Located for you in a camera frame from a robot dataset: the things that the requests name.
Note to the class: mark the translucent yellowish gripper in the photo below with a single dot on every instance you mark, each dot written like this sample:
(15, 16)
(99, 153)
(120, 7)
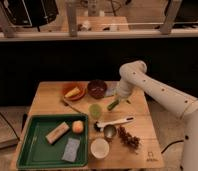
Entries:
(120, 99)

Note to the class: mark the green pepper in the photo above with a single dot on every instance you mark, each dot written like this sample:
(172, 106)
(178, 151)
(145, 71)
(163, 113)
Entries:
(111, 106)

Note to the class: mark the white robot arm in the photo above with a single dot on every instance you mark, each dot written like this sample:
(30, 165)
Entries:
(180, 103)

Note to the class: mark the small green cup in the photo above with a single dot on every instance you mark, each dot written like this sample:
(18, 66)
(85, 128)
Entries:
(95, 111)

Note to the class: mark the white cup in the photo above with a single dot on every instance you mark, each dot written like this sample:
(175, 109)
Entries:
(99, 148)

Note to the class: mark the grey blue cloth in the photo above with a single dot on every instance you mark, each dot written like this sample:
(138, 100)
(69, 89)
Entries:
(110, 90)

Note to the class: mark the dark brown bowl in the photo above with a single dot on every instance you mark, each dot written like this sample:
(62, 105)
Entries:
(97, 88)

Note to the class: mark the dark red grape bunch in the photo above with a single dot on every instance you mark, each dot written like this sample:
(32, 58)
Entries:
(127, 139)

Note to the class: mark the yellow corn cob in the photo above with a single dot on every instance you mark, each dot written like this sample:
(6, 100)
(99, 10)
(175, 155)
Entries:
(72, 92)

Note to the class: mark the orange bowl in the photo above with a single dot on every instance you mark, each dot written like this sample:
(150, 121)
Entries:
(71, 85)

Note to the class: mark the orange peach fruit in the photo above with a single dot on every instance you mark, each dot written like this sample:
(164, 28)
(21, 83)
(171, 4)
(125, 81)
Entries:
(77, 127)

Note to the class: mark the metal fork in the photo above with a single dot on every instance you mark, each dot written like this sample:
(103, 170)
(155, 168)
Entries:
(69, 105)

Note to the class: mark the wooden block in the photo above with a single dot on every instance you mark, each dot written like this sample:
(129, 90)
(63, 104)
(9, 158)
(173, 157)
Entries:
(57, 132)

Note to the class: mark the blue sponge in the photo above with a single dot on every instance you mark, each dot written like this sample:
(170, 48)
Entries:
(71, 148)

